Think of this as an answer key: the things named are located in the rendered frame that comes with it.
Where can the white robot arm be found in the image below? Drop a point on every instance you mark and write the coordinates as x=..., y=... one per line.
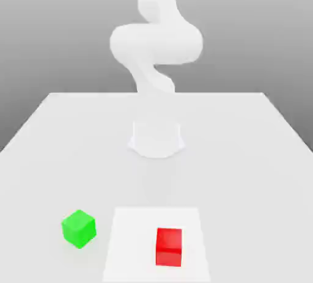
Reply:
x=156, y=43

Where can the small red cube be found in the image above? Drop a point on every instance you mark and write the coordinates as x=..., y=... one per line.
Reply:
x=168, y=246

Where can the small green cube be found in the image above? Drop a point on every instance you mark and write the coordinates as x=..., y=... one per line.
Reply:
x=78, y=229

